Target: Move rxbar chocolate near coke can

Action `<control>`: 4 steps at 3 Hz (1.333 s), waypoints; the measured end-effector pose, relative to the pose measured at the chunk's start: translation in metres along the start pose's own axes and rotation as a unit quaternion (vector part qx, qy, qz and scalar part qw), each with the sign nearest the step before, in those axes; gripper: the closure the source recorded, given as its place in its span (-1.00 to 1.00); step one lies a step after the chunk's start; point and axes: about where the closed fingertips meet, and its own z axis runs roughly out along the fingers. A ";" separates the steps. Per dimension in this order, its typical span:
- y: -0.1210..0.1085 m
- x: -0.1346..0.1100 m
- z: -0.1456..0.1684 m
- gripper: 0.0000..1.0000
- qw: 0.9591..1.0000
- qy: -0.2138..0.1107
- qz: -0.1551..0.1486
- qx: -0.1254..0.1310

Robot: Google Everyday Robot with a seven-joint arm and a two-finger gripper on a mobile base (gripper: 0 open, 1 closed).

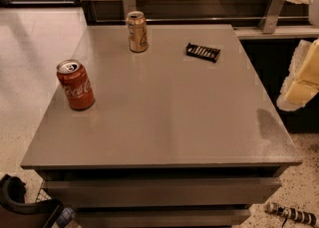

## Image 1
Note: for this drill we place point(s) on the black rxbar chocolate bar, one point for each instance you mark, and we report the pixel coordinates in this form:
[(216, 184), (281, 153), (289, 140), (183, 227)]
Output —
[(202, 52)]

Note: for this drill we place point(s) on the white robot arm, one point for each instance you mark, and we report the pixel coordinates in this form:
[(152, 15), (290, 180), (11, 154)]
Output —
[(313, 13)]

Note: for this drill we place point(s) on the gold soda can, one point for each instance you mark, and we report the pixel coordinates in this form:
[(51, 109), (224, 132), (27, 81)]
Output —
[(137, 29)]

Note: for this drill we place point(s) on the red coca-cola can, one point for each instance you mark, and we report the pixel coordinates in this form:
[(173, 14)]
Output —
[(75, 82)]

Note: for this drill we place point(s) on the striped cylindrical floor object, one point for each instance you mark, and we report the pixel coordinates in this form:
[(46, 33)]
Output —
[(297, 216)]

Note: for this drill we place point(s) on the lower grey drawer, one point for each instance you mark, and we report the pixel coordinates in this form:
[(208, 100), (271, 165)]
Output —
[(163, 218)]

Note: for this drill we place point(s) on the grey drawer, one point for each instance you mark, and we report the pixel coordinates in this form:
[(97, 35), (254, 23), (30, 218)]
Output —
[(163, 218), (163, 192)]

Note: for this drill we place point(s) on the upper grey drawer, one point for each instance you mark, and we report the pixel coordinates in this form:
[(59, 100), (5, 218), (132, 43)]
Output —
[(163, 192)]

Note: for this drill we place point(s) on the small blue floor object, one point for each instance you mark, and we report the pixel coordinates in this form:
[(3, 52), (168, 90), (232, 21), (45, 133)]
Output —
[(65, 218)]

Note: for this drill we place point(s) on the black chair part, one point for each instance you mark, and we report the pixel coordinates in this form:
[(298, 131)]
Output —
[(16, 213)]

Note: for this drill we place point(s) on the right metal wall bracket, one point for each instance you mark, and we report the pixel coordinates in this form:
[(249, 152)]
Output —
[(268, 22)]

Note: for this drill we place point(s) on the metal wall bracket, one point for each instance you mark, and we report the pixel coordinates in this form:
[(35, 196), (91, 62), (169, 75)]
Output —
[(268, 22), (128, 1)]

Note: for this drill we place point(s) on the left metal wall bracket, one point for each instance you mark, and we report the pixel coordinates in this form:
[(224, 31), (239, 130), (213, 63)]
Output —
[(128, 1)]

